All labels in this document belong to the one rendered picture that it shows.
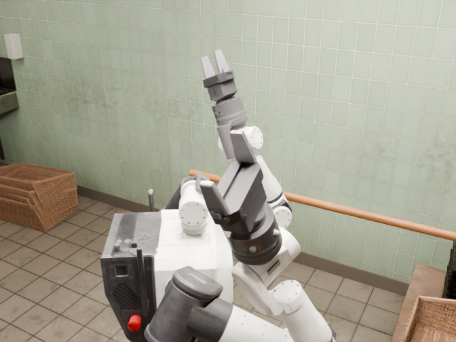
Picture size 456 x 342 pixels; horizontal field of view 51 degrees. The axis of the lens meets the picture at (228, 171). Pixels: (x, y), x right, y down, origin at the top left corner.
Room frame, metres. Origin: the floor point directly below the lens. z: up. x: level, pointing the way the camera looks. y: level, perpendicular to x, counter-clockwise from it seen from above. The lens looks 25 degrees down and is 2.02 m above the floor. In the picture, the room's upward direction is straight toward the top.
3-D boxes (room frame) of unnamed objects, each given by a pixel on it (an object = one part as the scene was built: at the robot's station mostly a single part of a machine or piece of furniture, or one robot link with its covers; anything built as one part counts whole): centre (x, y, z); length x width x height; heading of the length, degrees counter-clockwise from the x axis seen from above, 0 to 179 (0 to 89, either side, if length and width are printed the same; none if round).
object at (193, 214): (0.98, 0.08, 1.46); 0.10 x 0.07 x 0.09; 3
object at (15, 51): (3.98, 1.76, 1.28); 0.09 x 0.09 x 0.20; 61
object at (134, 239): (0.98, 0.14, 1.26); 0.34 x 0.30 x 0.36; 3
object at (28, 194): (3.42, 1.62, 0.26); 0.56 x 0.49 x 0.28; 68
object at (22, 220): (3.43, 1.61, 0.14); 0.56 x 0.49 x 0.28; 67
